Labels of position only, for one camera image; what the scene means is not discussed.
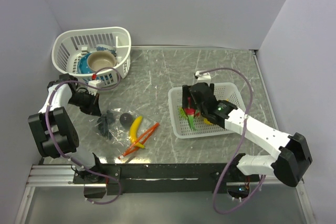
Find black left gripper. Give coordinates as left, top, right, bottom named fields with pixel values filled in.
left=68, top=90, right=101, bottom=116

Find red fake apple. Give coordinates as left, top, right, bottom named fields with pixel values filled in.
left=182, top=97, right=199, bottom=131

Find green fake grapes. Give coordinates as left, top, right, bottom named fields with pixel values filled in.
left=179, top=107, right=187, bottom=119

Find dark round fake fruit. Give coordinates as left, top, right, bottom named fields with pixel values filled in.
left=119, top=113, right=134, bottom=129

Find clear zip top bag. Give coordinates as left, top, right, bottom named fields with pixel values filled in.
left=96, top=108, right=160, bottom=160

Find single yellow fake banana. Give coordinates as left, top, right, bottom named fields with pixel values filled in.
left=129, top=116, right=143, bottom=144

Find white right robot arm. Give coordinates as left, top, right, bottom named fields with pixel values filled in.
left=182, top=82, right=312, bottom=187

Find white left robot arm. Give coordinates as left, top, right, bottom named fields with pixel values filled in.
left=28, top=74, right=104, bottom=183

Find blue plate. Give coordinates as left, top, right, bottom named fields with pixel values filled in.
left=77, top=53, right=92, bottom=74

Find beige bowl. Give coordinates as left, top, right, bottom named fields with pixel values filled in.
left=87, top=51, right=117, bottom=71

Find white perforated tray basket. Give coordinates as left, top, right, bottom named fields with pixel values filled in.
left=168, top=82, right=246, bottom=139

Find blue patterned white dish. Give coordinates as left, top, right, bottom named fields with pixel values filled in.
left=96, top=44, right=116, bottom=56

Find white slotted dish basket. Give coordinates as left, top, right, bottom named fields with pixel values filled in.
left=51, top=27, right=132, bottom=87

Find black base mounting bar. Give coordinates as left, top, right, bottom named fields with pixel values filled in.
left=72, top=163, right=258, bottom=200

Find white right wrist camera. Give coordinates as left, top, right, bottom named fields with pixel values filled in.
left=194, top=71, right=212, bottom=85

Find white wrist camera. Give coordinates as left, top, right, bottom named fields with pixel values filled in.
left=87, top=74, right=104, bottom=96
left=194, top=71, right=212, bottom=85

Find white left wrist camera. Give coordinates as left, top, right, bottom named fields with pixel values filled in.
left=87, top=74, right=104, bottom=96

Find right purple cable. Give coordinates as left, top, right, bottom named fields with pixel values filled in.
left=199, top=67, right=267, bottom=214

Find aluminium frame rail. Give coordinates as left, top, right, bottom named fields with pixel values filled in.
left=26, top=163, right=305, bottom=187

